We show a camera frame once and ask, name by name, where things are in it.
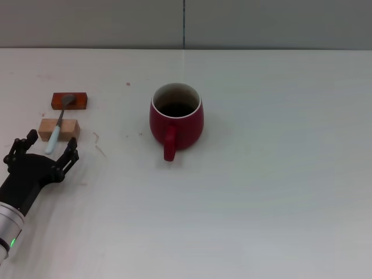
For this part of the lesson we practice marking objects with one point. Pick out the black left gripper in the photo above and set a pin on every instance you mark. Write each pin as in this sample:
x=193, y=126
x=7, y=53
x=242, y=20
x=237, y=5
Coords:
x=27, y=174

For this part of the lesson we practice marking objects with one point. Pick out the red ceramic cup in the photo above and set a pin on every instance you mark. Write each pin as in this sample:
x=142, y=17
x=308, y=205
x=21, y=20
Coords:
x=186, y=130

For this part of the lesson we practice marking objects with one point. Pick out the light wooden block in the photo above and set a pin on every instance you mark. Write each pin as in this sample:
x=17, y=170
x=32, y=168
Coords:
x=69, y=128

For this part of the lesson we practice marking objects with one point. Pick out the red-brown wooden block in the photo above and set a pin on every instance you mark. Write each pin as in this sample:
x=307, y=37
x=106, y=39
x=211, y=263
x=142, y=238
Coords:
x=81, y=100

